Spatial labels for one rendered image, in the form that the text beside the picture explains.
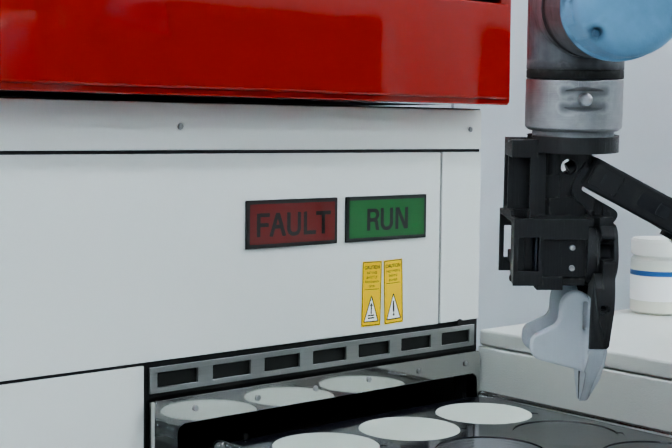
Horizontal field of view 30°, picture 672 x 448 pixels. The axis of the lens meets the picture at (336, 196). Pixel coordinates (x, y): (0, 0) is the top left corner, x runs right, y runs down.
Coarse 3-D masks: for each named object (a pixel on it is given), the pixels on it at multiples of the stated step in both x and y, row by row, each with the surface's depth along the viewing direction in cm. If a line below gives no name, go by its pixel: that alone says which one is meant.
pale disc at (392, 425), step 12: (372, 420) 127; (384, 420) 127; (396, 420) 127; (408, 420) 128; (420, 420) 128; (432, 420) 128; (372, 432) 122; (384, 432) 122; (396, 432) 122; (408, 432) 122; (420, 432) 123; (432, 432) 123; (444, 432) 123; (456, 432) 123
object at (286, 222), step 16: (256, 208) 124; (272, 208) 125; (288, 208) 126; (304, 208) 128; (320, 208) 129; (256, 224) 124; (272, 224) 125; (288, 224) 126; (304, 224) 128; (320, 224) 129; (256, 240) 124; (272, 240) 125; (288, 240) 126; (304, 240) 128; (320, 240) 129
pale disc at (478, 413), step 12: (444, 408) 133; (456, 408) 133; (468, 408) 133; (480, 408) 133; (492, 408) 133; (504, 408) 133; (516, 408) 134; (456, 420) 128; (468, 420) 128; (480, 420) 128; (492, 420) 128; (504, 420) 128; (516, 420) 128
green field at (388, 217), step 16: (352, 208) 132; (368, 208) 133; (384, 208) 135; (400, 208) 136; (416, 208) 138; (352, 224) 132; (368, 224) 133; (384, 224) 135; (400, 224) 137; (416, 224) 138
